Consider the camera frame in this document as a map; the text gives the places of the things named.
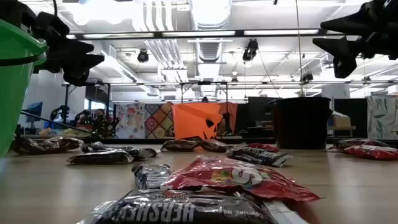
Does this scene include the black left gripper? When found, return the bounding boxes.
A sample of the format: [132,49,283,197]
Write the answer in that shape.
[0,0,106,87]

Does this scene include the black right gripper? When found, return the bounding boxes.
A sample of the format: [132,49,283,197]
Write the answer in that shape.
[312,0,398,79]

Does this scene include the Hershey's bar dark silver wrapper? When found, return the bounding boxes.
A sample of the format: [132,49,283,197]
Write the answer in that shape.
[123,146,159,159]
[65,149,135,166]
[80,141,125,154]
[225,142,292,168]
[131,163,174,190]
[76,188,312,224]

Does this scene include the red Skittles pack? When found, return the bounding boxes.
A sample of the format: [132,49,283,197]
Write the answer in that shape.
[248,142,280,153]
[343,144,398,161]
[160,155,322,202]

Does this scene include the computer monitor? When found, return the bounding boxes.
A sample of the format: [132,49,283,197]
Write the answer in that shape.
[25,101,44,124]

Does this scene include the green plastic bucket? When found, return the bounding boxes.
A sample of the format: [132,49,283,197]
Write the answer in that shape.
[0,19,49,156]

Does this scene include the black diagonal rod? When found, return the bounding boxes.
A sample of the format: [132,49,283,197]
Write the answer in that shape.
[20,110,102,138]

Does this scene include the black panel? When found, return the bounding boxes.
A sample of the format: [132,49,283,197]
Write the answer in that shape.
[333,98,368,138]

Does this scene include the cardboard box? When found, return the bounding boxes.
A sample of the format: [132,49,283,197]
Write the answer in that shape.
[331,111,352,128]

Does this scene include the leaf patterned panel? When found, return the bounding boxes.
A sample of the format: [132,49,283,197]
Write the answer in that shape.
[366,95,398,139]

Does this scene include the white ceiling pipes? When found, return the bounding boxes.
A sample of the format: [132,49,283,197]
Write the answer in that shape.
[133,0,189,82]

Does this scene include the floral patterned cloth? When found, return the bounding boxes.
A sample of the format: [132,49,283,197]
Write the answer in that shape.
[115,102,146,139]

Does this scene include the black plastic bucket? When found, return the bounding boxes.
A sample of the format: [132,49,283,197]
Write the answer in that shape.
[267,96,333,149]

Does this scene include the geometric patterned quilt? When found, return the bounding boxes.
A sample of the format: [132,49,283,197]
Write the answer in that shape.
[144,101,175,139]

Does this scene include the orange pumpkin face bucket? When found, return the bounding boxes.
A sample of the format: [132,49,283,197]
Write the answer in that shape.
[172,102,223,141]

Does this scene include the orange hanging cloth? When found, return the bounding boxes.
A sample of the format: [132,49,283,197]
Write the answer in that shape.
[218,102,239,136]

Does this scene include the background black gripper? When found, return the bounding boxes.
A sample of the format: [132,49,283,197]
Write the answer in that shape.
[221,111,233,135]

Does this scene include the black background rig frame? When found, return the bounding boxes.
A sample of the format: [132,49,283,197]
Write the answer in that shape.
[62,80,229,139]

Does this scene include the black aluminium table frame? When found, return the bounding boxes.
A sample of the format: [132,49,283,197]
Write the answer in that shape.
[9,133,398,146]

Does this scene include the silver ventilation duct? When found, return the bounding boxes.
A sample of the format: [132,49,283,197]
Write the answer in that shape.
[188,0,233,63]

